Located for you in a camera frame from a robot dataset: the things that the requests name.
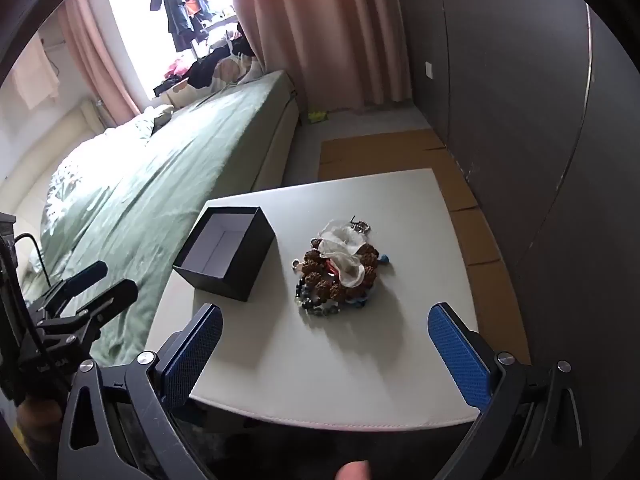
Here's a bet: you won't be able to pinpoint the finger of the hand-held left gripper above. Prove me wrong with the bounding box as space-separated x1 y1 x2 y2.
30 260 109 319
74 279 139 344

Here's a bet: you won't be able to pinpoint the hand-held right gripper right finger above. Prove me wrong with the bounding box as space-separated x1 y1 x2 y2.
427 302 587 480

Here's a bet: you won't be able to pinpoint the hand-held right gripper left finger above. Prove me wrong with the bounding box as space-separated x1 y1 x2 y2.
57 302 224 480

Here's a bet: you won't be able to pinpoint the black jewelry box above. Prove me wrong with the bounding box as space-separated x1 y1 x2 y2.
172 206 276 303

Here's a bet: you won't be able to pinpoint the dark glass bead bracelet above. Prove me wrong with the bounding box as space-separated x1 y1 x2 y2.
295 280 347 317

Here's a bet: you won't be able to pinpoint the brown seed bead bracelet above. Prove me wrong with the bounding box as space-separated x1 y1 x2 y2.
300 237 384 306

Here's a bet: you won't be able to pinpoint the white sheer pouch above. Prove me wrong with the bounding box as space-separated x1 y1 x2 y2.
317 220 371 289

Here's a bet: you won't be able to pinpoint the person's left hand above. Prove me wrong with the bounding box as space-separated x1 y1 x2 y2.
16 397 65 462

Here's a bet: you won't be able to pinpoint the bed with green sheet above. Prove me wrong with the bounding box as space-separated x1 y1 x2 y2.
0 67 307 368

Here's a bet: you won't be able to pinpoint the crumpled green quilt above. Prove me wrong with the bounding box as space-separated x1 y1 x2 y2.
101 104 174 145

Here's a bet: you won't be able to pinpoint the beige hanging cloth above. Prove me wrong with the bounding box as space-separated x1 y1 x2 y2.
11 34 60 110

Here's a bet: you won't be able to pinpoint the narrow pink curtain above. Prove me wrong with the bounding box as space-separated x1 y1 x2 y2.
56 0 144 127

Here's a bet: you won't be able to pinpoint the brown cardboard sheets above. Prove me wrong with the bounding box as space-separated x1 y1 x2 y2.
319 127 532 367

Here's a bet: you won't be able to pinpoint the dark grey wardrobe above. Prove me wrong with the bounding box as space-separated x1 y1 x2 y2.
389 0 640 480

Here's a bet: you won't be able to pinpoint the pile of clothes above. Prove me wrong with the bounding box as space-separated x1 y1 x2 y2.
152 20 264 99

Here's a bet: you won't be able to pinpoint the hanging dark clothes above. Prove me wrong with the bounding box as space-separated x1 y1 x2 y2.
148 0 217 54

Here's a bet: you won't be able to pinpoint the wide pink curtain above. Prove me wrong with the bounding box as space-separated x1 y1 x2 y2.
234 0 417 112

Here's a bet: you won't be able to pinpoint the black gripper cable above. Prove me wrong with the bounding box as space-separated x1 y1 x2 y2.
12 232 52 287

